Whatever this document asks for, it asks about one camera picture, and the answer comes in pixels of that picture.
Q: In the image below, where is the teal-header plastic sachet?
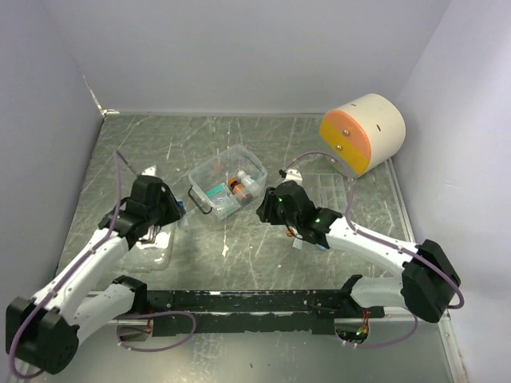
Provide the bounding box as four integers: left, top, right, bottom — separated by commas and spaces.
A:
205, 183, 231, 205

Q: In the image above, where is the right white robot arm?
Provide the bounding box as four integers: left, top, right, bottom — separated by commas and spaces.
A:
256, 180, 461, 323

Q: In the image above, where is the clear plastic storage box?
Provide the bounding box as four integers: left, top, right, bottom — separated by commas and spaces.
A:
188, 144, 267, 220

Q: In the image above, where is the clear plastic box lid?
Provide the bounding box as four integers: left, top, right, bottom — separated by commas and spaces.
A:
116, 223, 176, 272

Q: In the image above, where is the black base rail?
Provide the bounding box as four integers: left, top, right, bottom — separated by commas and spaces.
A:
142, 289, 385, 337

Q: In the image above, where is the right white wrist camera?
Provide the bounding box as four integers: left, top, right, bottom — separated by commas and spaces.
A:
279, 168, 303, 186

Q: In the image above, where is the white tube packet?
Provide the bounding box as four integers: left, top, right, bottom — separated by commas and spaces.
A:
292, 238, 303, 250

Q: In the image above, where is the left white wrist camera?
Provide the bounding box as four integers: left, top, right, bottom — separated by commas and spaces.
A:
137, 165, 158, 178

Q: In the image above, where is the white medicine bottle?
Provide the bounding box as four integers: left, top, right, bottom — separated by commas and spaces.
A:
236, 170, 256, 188

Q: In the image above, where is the beige cylinder orange face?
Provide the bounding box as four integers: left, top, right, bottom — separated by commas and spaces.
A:
319, 93, 406, 178

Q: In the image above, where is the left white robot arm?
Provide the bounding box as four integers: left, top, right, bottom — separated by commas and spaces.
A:
5, 175, 185, 378

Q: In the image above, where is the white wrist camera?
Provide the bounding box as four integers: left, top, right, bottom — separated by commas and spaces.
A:
137, 165, 158, 178
279, 168, 303, 186

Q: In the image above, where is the clear plastic divider tray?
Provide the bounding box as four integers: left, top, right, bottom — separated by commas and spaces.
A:
302, 172, 349, 215

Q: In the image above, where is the small blue-label vial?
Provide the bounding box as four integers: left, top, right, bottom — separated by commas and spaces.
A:
177, 200, 189, 229

